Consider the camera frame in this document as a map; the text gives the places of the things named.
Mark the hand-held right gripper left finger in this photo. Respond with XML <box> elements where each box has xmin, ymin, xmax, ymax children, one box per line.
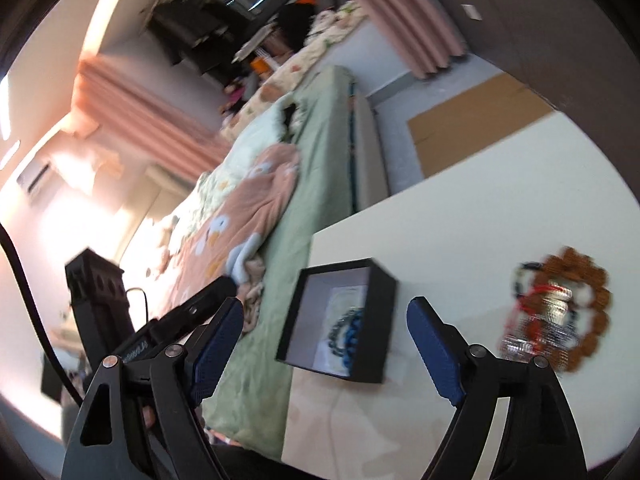
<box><xmin>60</xmin><ymin>296</ymin><xmax>246</xmax><ymax>480</ymax></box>

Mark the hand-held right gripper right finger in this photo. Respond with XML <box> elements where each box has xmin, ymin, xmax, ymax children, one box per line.
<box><xmin>406</xmin><ymin>296</ymin><xmax>587</xmax><ymax>480</ymax></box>

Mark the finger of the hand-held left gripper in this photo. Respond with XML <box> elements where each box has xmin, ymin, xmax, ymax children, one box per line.
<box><xmin>150</xmin><ymin>277</ymin><xmax>237</xmax><ymax>347</ymax></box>

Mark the black square jewelry box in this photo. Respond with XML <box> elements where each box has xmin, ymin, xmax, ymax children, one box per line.
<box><xmin>275</xmin><ymin>257</ymin><xmax>398</xmax><ymax>385</ymax></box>

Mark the blue bead bracelet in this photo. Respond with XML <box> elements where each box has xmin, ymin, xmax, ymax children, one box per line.
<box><xmin>325</xmin><ymin>308</ymin><xmax>365</xmax><ymax>361</ymax></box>

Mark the small clear plastic bag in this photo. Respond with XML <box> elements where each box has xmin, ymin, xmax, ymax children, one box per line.
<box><xmin>315</xmin><ymin>287</ymin><xmax>369</xmax><ymax>376</ymax></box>

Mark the peach printed blanket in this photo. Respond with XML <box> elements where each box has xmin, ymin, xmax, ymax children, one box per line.
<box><xmin>150</xmin><ymin>142</ymin><xmax>303</xmax><ymax>311</ymax></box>

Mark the white air conditioner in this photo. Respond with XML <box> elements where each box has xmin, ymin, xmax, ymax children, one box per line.
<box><xmin>17</xmin><ymin>160</ymin><xmax>53</xmax><ymax>196</ymax></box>

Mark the bed with green sheet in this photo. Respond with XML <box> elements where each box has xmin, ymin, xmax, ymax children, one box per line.
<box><xmin>200</xmin><ymin>65</ymin><xmax>392</xmax><ymax>461</ymax></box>

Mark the pink curtain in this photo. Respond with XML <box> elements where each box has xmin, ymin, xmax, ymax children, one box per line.
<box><xmin>310</xmin><ymin>0</ymin><xmax>468</xmax><ymax>80</ymax></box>
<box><xmin>70</xmin><ymin>55</ymin><xmax>233</xmax><ymax>181</ymax></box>

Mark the brown cardboard sheet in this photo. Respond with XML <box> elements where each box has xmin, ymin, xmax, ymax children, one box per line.
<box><xmin>407</xmin><ymin>72</ymin><xmax>556</xmax><ymax>178</ymax></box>

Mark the cream floral quilt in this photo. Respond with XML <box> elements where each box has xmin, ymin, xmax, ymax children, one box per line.
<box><xmin>220</xmin><ymin>0</ymin><xmax>367</xmax><ymax>141</ymax></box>

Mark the black desk furniture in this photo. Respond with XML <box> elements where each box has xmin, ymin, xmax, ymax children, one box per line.
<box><xmin>147</xmin><ymin>0</ymin><xmax>281</xmax><ymax>81</ymax></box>

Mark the thin black cable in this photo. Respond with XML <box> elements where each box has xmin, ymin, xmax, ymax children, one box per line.
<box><xmin>124</xmin><ymin>286</ymin><xmax>149</xmax><ymax>322</ymax></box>

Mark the thick black cable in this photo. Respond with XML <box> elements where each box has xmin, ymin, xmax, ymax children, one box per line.
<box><xmin>0</xmin><ymin>222</ymin><xmax>86</xmax><ymax>408</ymax></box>

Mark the brown bead bracelet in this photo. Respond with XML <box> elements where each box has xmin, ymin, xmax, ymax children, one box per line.
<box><xmin>505</xmin><ymin>246</ymin><xmax>613</xmax><ymax>373</ymax></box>

